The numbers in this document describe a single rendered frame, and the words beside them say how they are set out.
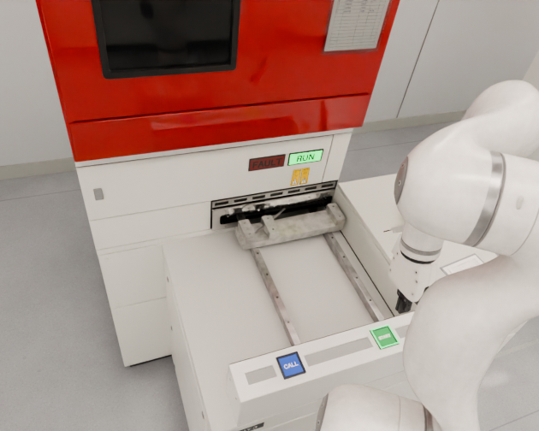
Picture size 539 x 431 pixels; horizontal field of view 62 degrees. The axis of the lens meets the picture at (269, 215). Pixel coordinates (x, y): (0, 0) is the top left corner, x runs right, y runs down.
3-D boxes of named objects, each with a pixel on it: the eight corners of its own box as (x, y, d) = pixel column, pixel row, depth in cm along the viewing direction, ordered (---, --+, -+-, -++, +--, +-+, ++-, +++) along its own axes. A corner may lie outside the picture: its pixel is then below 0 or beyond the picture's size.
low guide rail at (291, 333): (242, 233, 154) (243, 227, 152) (248, 233, 155) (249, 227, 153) (299, 365, 122) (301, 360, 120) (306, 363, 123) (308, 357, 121)
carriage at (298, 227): (234, 233, 150) (235, 227, 148) (332, 214, 162) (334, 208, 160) (242, 250, 145) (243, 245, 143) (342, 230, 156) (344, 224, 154)
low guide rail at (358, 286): (314, 220, 163) (315, 214, 161) (318, 219, 163) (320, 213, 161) (384, 339, 131) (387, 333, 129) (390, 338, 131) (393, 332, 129)
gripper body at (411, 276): (390, 237, 98) (382, 276, 104) (420, 266, 90) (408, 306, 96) (419, 231, 100) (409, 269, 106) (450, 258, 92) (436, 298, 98)
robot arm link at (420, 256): (392, 231, 96) (389, 242, 98) (417, 256, 89) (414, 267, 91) (424, 224, 99) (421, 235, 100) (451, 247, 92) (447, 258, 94)
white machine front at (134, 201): (96, 250, 142) (71, 147, 114) (326, 207, 168) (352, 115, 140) (97, 257, 140) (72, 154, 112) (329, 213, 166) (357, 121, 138)
